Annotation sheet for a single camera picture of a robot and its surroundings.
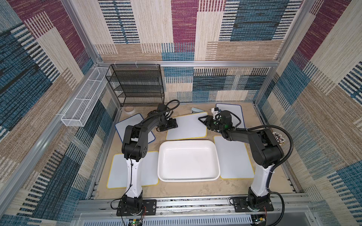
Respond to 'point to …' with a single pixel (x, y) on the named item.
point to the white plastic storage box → (188, 161)
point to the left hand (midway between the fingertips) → (174, 127)
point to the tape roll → (129, 108)
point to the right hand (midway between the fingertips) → (200, 120)
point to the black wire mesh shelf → (136, 84)
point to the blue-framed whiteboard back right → (236, 109)
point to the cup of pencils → (279, 138)
